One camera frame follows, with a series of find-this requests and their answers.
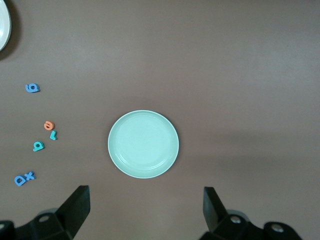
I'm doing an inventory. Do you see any brown table cover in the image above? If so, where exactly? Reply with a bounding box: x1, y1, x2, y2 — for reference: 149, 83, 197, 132
0, 0, 320, 240

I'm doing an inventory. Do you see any blue foam capital D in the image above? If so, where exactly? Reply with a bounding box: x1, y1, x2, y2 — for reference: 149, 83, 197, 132
13, 174, 27, 187

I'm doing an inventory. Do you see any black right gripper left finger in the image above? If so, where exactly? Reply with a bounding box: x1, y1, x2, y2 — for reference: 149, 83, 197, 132
14, 185, 91, 240

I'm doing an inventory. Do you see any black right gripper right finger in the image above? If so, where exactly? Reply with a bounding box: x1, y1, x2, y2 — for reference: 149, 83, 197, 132
199, 186, 266, 240

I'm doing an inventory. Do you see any teal foam letter d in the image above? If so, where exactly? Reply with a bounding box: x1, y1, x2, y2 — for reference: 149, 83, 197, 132
32, 140, 46, 153

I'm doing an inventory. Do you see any blue foam digit six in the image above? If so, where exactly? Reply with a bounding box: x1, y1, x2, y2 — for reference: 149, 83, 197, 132
24, 82, 41, 94

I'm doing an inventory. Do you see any pale green round plate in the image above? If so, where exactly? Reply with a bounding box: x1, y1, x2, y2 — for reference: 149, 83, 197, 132
107, 109, 180, 180

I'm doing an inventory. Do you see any beige round plate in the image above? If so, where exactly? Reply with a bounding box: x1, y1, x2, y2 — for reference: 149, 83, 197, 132
0, 0, 13, 52

